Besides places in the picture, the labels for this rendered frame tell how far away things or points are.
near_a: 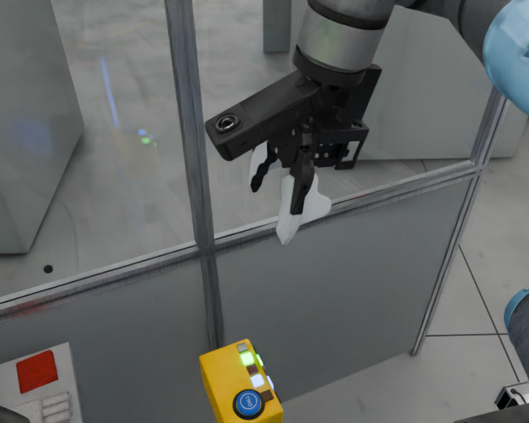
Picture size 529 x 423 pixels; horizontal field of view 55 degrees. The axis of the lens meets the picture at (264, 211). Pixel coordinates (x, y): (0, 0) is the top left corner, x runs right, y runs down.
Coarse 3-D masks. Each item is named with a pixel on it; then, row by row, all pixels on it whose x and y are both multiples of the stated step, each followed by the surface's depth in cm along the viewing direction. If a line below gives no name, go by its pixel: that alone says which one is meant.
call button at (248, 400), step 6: (240, 396) 86; (246, 396) 86; (252, 396) 86; (258, 396) 86; (240, 402) 85; (246, 402) 85; (252, 402) 85; (258, 402) 85; (240, 408) 84; (246, 408) 84; (252, 408) 84; (258, 408) 84; (246, 414) 84; (252, 414) 84
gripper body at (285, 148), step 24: (312, 72) 46; (336, 72) 46; (360, 72) 47; (336, 96) 50; (360, 96) 51; (312, 120) 51; (336, 120) 52; (360, 120) 53; (288, 144) 52; (312, 144) 51; (336, 144) 54; (360, 144) 53; (336, 168) 55
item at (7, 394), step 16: (64, 352) 118; (0, 368) 115; (16, 368) 115; (64, 368) 115; (0, 384) 112; (16, 384) 112; (48, 384) 112; (64, 384) 112; (0, 400) 109; (16, 400) 109; (80, 400) 111; (80, 416) 106
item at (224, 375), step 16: (208, 352) 93; (224, 352) 93; (208, 368) 91; (224, 368) 91; (240, 368) 91; (208, 384) 89; (224, 384) 89; (240, 384) 89; (224, 400) 86; (272, 400) 86; (224, 416) 84; (240, 416) 84; (256, 416) 84; (272, 416) 85
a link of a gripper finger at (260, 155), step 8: (264, 144) 57; (256, 152) 59; (264, 152) 57; (272, 152) 57; (256, 160) 60; (264, 160) 58; (272, 160) 58; (256, 168) 60; (264, 168) 60; (272, 168) 62; (256, 176) 61; (256, 184) 62
